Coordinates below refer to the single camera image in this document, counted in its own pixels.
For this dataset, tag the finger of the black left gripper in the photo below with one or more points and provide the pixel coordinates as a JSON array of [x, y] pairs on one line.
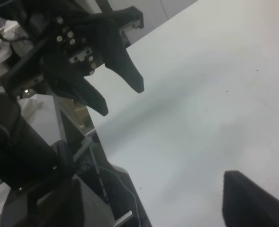
[[65, 80], [114, 53]]

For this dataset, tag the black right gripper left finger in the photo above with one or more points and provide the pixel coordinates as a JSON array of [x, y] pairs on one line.
[[62, 204]]

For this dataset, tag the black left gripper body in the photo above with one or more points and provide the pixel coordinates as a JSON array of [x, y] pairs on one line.
[[50, 27]]

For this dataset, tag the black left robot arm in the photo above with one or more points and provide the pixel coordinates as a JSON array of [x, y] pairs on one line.
[[24, 156]]

